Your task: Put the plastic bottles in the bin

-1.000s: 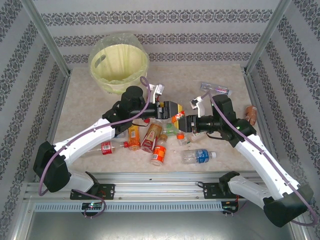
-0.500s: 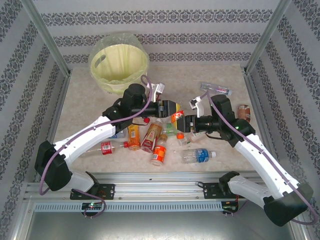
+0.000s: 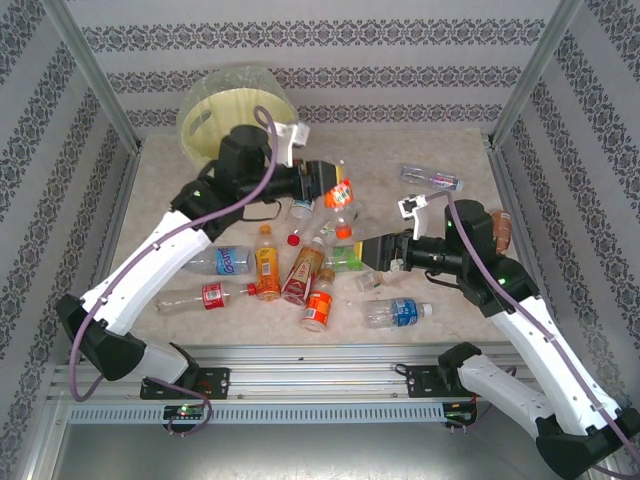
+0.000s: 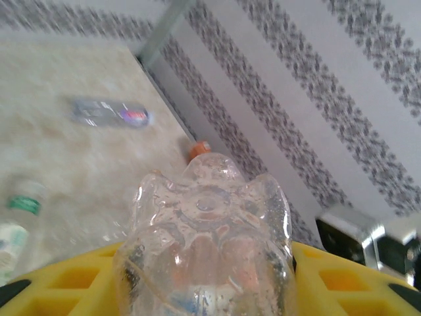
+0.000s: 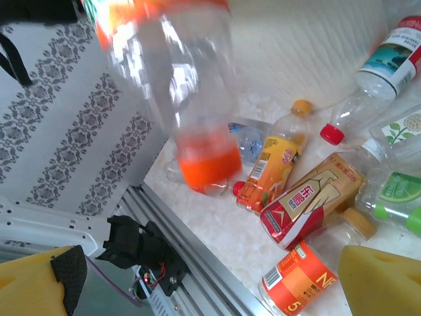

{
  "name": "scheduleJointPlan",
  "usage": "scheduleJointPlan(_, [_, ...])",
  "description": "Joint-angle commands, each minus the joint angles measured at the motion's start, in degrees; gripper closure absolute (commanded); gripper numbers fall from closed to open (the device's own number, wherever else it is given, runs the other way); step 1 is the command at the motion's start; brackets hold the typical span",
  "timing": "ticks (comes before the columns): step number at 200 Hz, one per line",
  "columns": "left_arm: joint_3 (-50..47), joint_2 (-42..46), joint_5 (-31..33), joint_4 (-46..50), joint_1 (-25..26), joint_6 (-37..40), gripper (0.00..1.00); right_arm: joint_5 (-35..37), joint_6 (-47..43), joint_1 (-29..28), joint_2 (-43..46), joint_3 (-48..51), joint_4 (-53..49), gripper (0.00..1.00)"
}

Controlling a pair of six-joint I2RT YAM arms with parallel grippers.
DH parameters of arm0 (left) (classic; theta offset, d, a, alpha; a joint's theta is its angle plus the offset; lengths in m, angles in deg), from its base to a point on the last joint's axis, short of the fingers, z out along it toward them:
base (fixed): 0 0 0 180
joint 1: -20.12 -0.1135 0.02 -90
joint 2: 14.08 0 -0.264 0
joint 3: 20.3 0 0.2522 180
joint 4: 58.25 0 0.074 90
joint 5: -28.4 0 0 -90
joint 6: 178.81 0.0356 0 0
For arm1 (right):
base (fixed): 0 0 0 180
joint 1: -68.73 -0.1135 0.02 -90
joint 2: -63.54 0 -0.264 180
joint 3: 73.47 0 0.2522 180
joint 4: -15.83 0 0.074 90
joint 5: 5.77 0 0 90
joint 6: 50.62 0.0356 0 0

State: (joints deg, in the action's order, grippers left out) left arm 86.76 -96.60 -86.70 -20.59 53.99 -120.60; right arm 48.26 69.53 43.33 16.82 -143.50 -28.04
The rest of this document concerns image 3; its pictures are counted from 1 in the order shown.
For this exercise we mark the clear bottle green label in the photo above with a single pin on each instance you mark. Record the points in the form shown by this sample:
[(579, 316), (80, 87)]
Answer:
[(345, 259)]

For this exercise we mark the clear bottle orange soda label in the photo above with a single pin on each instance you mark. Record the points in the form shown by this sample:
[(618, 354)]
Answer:
[(340, 192)]

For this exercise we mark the small clear plastic bottle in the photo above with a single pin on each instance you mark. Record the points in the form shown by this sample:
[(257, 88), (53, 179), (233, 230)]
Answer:
[(370, 281)]

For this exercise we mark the bottle with orange NFC label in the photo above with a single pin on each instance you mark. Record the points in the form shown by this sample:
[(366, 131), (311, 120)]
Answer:
[(318, 306)]

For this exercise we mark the clear bottle with red cap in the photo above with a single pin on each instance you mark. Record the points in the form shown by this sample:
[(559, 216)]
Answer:
[(293, 240)]

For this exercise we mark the orange juice bottle yellow label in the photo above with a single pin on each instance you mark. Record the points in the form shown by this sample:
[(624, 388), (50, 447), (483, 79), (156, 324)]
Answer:
[(267, 270)]

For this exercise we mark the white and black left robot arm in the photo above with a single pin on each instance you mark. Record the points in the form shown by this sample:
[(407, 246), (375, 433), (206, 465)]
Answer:
[(150, 270)]

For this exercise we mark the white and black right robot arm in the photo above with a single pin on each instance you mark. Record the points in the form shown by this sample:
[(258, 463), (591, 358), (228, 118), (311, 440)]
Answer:
[(530, 340)]

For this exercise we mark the cream plastic waste bin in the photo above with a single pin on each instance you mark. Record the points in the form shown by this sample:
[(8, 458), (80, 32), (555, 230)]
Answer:
[(215, 120)]

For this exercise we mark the bottle with teal red label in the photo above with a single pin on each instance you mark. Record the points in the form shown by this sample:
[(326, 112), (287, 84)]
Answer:
[(301, 207)]

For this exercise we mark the bottle with red gold label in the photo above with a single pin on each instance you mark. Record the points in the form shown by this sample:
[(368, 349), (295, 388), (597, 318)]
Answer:
[(302, 275)]

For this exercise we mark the water bottle small blue label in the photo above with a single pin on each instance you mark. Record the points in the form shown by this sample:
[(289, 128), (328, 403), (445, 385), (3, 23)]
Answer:
[(402, 311)]

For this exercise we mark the brown plastic bottle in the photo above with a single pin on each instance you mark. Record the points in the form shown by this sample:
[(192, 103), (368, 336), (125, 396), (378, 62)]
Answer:
[(501, 230)]

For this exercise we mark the clear bottle purple label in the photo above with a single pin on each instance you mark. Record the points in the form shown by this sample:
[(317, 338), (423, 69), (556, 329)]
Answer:
[(430, 177)]

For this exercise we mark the pale yellow plastic basket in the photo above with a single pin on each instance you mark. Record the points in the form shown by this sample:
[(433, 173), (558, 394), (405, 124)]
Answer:
[(235, 80)]

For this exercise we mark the water bottle large blue label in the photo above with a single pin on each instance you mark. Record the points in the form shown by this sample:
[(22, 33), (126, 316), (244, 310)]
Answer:
[(230, 261)]

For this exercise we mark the cola bottle red label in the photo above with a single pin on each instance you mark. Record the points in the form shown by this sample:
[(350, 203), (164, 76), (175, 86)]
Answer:
[(212, 295)]

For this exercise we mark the small green circuit board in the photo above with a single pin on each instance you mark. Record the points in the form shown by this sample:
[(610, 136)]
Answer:
[(185, 412), (460, 419)]

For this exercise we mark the grey metal base panel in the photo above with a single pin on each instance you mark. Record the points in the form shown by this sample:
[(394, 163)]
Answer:
[(325, 455)]

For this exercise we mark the aluminium side rail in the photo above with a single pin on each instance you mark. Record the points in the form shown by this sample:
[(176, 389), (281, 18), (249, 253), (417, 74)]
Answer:
[(501, 167), (106, 250)]

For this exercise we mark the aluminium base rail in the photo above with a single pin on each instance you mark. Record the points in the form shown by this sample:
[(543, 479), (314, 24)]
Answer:
[(325, 380)]

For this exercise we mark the aluminium corner post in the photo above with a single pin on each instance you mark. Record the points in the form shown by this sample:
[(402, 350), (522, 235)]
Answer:
[(532, 75), (95, 75)]

